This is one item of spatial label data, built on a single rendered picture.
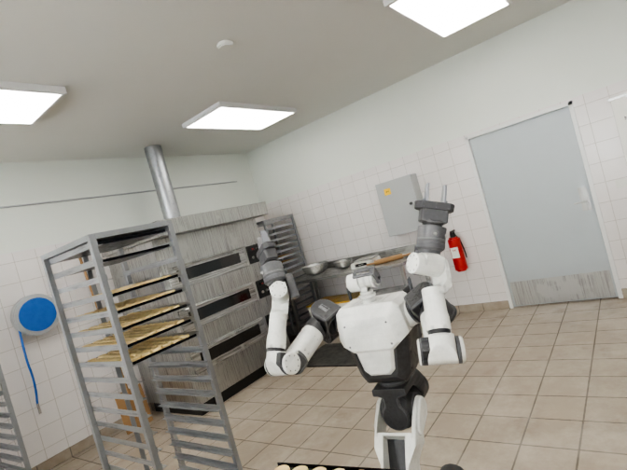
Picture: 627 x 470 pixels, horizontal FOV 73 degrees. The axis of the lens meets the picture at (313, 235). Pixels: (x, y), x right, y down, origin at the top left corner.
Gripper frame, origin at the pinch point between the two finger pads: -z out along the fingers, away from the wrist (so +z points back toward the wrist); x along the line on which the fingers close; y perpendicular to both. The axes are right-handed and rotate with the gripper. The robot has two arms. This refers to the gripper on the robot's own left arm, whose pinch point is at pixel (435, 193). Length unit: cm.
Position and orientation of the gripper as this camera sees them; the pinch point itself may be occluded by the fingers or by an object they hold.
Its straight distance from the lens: 141.6
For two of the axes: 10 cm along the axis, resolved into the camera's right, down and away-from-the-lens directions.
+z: -1.2, 9.9, -1.1
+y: 0.0, 1.1, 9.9
